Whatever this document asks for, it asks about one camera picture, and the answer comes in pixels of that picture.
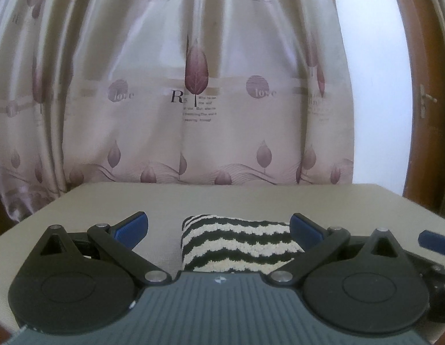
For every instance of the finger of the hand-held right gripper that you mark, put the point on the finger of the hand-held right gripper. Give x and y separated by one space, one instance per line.
434 240

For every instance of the brown wooden door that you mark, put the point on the brown wooden door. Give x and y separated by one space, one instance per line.
420 25

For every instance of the metal door latch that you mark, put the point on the metal door latch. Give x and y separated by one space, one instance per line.
423 100

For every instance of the leaf print curtain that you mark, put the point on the leaf print curtain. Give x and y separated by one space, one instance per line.
208 61

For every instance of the black and white striped sweater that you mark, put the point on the black and white striped sweater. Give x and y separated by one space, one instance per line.
236 240

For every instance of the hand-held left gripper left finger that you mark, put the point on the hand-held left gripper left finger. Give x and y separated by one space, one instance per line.
130 230

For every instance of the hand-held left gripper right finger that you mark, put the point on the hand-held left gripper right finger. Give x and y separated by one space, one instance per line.
307 233

